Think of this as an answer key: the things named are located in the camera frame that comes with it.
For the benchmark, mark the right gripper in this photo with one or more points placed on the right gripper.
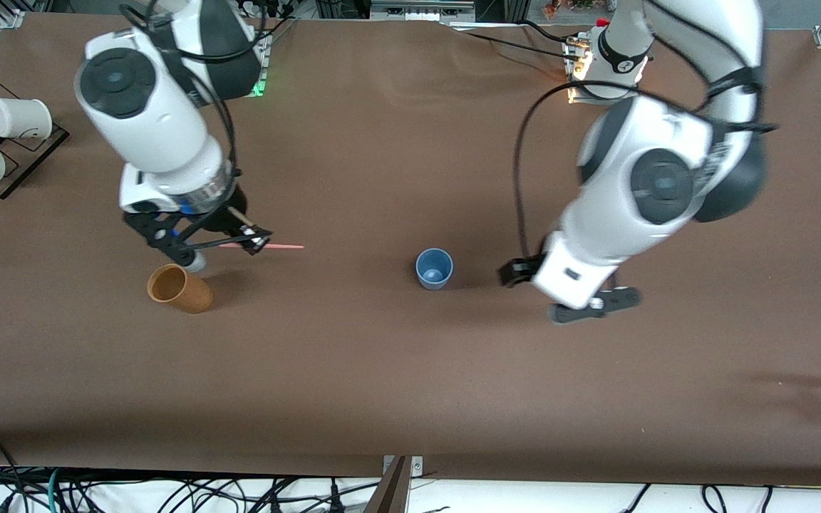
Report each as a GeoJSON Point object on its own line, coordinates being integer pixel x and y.
{"type": "Point", "coordinates": [227, 218]}

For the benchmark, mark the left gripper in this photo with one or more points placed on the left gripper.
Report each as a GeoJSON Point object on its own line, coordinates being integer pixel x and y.
{"type": "Point", "coordinates": [517, 271]}

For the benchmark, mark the pink chopstick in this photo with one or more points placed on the pink chopstick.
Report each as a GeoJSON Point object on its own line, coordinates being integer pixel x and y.
{"type": "Point", "coordinates": [286, 246]}

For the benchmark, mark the blue cup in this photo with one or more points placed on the blue cup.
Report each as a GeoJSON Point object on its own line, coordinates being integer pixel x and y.
{"type": "Point", "coordinates": [433, 278]}

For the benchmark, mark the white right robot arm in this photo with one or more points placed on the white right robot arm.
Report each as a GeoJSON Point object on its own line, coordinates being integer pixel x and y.
{"type": "Point", "coordinates": [147, 121]}

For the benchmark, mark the brown cup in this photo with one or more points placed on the brown cup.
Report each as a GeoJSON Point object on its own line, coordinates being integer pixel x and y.
{"type": "Point", "coordinates": [193, 296]}

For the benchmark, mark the black cup rack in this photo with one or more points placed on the black cup rack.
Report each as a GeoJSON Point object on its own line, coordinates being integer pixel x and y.
{"type": "Point", "coordinates": [33, 165]}

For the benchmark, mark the white cup with face print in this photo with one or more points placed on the white cup with face print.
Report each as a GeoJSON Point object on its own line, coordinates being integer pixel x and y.
{"type": "Point", "coordinates": [18, 117]}

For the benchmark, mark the brown table cover sheet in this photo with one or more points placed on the brown table cover sheet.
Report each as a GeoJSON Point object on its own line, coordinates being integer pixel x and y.
{"type": "Point", "coordinates": [410, 356]}

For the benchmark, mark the colourful background item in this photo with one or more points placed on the colourful background item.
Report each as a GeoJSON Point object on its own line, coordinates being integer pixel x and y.
{"type": "Point", "coordinates": [567, 7]}

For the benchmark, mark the grey metal device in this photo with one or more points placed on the grey metal device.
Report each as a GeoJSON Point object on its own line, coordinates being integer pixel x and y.
{"type": "Point", "coordinates": [417, 11]}

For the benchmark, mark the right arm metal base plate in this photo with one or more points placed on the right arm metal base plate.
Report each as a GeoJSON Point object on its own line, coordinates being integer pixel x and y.
{"type": "Point", "coordinates": [264, 71]}

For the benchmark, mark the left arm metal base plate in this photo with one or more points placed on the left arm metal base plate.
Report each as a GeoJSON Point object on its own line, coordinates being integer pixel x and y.
{"type": "Point", "coordinates": [574, 94]}

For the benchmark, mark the small metal table bracket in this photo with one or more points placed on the small metal table bracket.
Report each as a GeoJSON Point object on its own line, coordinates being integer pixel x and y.
{"type": "Point", "coordinates": [417, 467]}

